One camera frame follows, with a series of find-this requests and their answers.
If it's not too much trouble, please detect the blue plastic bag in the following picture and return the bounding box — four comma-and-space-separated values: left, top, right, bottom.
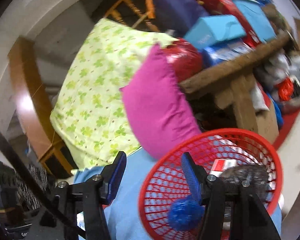
167, 195, 205, 231

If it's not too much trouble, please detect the black plastic bag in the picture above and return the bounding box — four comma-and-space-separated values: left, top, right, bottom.
219, 164, 270, 201

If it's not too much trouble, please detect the red plastic mesh basket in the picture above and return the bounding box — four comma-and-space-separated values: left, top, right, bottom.
139, 128, 283, 239

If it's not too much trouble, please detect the red white carton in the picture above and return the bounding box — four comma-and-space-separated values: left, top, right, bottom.
209, 159, 237, 177

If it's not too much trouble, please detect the blue bed sheet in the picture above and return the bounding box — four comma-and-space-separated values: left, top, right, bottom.
73, 147, 283, 240

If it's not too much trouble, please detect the green clover patterned quilt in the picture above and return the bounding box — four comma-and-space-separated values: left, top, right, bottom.
50, 18, 174, 170

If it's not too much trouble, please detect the brown cardboard box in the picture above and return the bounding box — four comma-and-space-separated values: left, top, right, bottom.
256, 101, 279, 144

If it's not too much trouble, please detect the magenta pillow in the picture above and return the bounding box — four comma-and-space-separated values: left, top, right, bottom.
120, 44, 201, 159

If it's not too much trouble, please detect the red floor mat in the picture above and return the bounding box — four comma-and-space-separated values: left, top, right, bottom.
273, 109, 300, 150

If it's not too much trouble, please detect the wooden headboard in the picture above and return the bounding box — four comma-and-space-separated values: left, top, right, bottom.
8, 36, 74, 179

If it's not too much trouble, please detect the wooden table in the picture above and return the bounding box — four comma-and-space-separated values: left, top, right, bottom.
179, 31, 291, 133

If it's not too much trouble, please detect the small red bag in bowl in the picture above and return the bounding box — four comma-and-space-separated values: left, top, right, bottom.
275, 77, 294, 101

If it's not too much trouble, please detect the metal bowl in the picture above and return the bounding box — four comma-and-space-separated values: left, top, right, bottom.
277, 75, 300, 114

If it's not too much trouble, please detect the blue white tissue pack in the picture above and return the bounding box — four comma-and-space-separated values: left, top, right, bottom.
201, 38, 253, 68

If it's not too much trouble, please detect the shiny red wrapped bundle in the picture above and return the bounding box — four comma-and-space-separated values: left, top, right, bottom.
162, 38, 203, 83

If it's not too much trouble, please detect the light blue cardboard box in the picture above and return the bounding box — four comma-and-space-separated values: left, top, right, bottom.
184, 15, 247, 50

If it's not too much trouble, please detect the red box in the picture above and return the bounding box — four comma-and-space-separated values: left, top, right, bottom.
198, 0, 261, 48

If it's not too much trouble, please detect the navy blue cushion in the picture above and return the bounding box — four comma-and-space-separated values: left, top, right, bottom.
153, 0, 210, 37

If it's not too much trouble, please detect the wooden chair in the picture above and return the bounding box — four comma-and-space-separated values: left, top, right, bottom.
104, 0, 160, 32

